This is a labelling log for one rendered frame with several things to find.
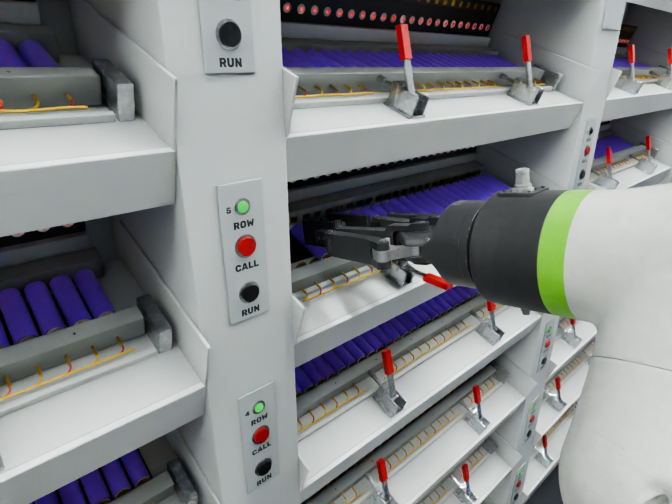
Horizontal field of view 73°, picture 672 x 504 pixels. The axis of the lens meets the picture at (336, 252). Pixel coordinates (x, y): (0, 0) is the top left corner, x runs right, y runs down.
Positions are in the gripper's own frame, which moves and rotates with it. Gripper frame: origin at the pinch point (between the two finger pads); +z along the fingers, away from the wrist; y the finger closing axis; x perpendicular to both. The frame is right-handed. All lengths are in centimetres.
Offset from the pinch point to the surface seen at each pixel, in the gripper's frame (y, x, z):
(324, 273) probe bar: 2.8, 4.4, -0.4
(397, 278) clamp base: -6.3, 7.3, -3.0
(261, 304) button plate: 14.3, 3.3, -5.6
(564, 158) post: -50, -2, -4
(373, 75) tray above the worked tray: -6.2, -16.6, -2.5
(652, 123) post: -120, -4, 2
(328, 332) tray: 5.9, 9.7, -3.8
